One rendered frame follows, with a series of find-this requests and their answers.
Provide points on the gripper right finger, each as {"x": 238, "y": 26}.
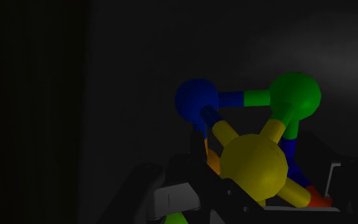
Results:
{"x": 353, "y": 183}

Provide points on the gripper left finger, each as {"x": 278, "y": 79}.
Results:
{"x": 181, "y": 169}

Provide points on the multicoloured ball and stick toy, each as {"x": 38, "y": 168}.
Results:
{"x": 254, "y": 167}

